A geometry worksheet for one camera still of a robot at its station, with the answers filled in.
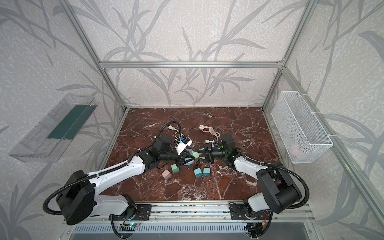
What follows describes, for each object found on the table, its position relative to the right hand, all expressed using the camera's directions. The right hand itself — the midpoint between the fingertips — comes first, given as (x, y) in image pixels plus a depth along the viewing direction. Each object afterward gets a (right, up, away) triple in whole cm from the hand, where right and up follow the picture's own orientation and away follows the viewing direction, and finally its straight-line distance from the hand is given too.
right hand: (195, 150), depth 77 cm
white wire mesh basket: (+45, +10, -15) cm, 49 cm away
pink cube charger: (-17, -16, +7) cm, 24 cm away
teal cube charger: (+1, -14, +8) cm, 17 cm away
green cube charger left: (-13, -13, +10) cm, 20 cm away
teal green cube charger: (+6, -15, +9) cm, 18 cm away
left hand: (0, -2, 0) cm, 2 cm away
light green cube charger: (+1, -3, 0) cm, 3 cm away
